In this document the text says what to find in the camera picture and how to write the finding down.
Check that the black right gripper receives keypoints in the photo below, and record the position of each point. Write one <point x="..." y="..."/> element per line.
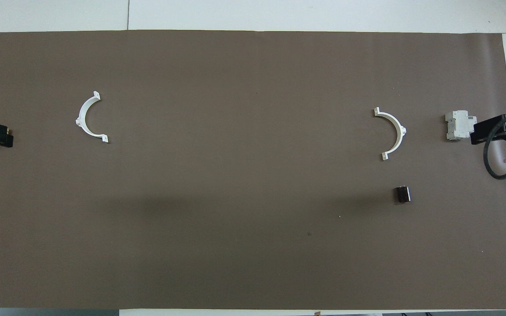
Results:
<point x="481" y="131"/>

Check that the small dark brown cylinder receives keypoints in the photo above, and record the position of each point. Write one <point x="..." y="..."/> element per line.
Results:
<point x="402" y="195"/>

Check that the white circuit breaker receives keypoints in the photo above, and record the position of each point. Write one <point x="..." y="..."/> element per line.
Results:
<point x="457" y="125"/>

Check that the large brown table mat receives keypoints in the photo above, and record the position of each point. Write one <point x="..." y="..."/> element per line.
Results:
<point x="253" y="245"/>

